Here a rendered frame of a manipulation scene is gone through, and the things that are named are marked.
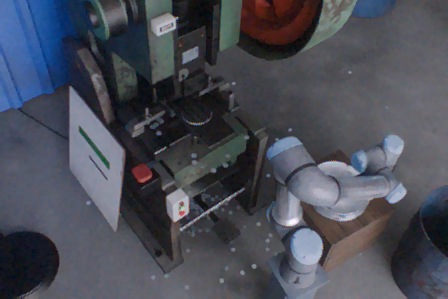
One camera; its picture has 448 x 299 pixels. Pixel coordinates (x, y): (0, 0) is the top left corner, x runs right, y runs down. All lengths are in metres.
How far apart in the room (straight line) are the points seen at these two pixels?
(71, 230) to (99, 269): 0.27
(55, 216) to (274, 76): 1.64
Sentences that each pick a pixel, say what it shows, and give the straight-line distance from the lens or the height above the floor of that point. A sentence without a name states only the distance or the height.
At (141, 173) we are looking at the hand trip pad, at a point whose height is 0.76.
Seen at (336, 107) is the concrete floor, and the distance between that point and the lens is 3.27.
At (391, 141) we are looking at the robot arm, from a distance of 1.92.
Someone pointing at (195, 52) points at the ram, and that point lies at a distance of 1.89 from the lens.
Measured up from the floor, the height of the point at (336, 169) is 0.39.
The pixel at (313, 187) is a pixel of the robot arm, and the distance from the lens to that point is 1.52.
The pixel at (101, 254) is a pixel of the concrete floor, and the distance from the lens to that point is 2.61.
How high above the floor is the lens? 2.31
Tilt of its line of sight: 50 degrees down
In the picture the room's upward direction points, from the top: 4 degrees clockwise
